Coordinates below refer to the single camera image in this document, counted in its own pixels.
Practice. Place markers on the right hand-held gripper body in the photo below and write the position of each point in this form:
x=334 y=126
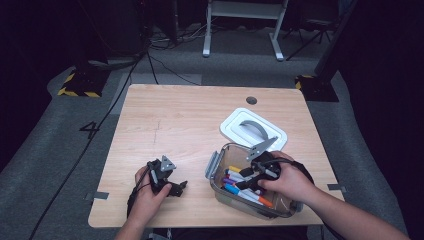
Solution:
x=266 y=165

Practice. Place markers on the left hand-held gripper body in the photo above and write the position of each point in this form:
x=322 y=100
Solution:
x=162 y=178

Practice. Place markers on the yellow marker pen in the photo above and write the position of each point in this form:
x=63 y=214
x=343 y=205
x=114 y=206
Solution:
x=235 y=169

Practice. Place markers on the blue marker pen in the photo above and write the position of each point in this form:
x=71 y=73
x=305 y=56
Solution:
x=231 y=189

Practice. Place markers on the purple marker pen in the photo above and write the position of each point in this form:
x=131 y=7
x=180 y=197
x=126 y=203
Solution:
x=228 y=181

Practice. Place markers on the clear plastic storage box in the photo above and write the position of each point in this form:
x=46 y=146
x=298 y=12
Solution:
x=216 y=163

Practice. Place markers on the person's right hand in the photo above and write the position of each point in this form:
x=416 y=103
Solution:
x=293 y=181

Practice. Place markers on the person's left hand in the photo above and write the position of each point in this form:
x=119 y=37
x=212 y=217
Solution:
x=144 y=206

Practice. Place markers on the person's dark clothing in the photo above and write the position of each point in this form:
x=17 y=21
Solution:
x=233 y=235

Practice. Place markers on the grey tape strip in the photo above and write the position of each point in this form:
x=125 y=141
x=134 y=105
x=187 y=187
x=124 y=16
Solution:
x=100 y=195
x=336 y=187

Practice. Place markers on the grey table grommet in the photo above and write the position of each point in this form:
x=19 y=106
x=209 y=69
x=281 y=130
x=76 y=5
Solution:
x=251 y=100

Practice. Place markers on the black yellow striped stand base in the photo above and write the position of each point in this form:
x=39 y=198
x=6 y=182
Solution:
x=316 y=88
x=83 y=85

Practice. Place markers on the dark slanted stand column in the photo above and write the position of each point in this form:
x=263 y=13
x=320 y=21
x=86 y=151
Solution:
x=333 y=43

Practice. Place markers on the black folding stand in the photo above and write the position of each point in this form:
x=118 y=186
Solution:
x=315 y=22

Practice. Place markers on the dark equipment cabinet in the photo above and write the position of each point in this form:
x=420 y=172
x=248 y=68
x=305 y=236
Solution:
x=113 y=33

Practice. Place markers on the white desk frame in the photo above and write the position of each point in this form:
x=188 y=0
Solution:
x=246 y=10

